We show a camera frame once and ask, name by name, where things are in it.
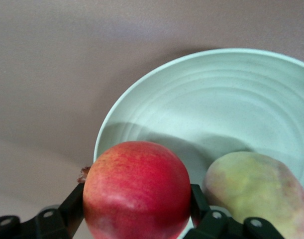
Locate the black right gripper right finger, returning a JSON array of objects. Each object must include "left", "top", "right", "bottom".
[{"left": 183, "top": 184, "right": 284, "bottom": 239}]

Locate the red round fruit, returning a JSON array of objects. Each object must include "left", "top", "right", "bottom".
[{"left": 77, "top": 141, "right": 192, "bottom": 239}]

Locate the yellowish peach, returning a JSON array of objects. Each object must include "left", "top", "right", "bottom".
[{"left": 203, "top": 151, "right": 304, "bottom": 239}]

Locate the light green plate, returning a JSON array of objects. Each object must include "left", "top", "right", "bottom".
[{"left": 93, "top": 48, "right": 304, "bottom": 236}]

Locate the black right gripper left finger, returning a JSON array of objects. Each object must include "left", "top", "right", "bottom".
[{"left": 0, "top": 183, "right": 85, "bottom": 239}]

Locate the brown table cover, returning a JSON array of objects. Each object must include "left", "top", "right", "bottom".
[{"left": 0, "top": 0, "right": 304, "bottom": 232}]

